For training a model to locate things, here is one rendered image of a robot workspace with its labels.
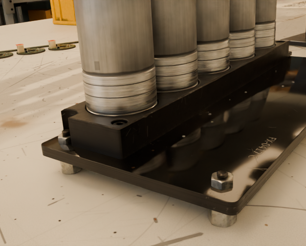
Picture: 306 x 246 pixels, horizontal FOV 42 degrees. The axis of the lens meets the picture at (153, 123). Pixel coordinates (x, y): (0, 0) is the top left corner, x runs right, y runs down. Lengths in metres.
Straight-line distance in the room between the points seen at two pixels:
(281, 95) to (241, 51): 0.03
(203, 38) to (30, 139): 0.08
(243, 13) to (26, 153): 0.11
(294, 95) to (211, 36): 0.04
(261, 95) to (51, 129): 0.09
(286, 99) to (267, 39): 0.06
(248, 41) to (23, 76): 0.16
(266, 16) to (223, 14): 0.05
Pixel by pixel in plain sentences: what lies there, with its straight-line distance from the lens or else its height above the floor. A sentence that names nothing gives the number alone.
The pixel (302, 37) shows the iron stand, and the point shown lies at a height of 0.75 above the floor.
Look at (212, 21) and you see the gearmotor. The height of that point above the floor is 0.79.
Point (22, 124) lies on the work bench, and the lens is 0.20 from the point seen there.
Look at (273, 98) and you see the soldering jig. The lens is 0.17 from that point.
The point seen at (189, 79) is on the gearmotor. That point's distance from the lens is 0.15.
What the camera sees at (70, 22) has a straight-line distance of 0.55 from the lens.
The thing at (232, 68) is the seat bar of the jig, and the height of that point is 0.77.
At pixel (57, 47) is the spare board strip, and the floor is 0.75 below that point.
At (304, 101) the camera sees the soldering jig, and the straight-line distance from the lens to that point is 0.17.
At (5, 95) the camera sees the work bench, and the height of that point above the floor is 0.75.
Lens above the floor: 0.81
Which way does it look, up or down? 21 degrees down
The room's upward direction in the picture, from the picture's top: 4 degrees counter-clockwise
